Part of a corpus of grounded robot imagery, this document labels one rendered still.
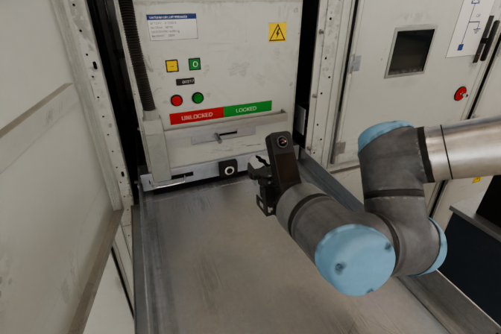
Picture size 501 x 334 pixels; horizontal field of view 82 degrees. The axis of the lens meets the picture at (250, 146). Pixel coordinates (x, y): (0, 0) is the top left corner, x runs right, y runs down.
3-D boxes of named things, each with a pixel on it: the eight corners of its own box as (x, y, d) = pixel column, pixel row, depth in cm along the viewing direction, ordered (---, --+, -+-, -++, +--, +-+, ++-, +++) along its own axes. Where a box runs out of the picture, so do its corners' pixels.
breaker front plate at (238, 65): (291, 149, 103) (303, -1, 80) (150, 177, 88) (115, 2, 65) (290, 147, 104) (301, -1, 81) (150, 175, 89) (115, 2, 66)
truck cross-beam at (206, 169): (297, 159, 106) (299, 145, 103) (143, 191, 89) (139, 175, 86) (291, 153, 110) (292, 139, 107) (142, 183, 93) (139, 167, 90)
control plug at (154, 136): (171, 180, 79) (162, 121, 71) (153, 183, 78) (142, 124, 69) (168, 165, 86) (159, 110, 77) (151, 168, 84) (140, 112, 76)
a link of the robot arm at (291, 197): (286, 200, 43) (340, 186, 46) (272, 186, 47) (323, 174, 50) (287, 250, 46) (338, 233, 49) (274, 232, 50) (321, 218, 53)
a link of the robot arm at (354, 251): (386, 300, 38) (326, 307, 34) (329, 244, 49) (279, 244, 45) (412, 238, 36) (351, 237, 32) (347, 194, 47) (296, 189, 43)
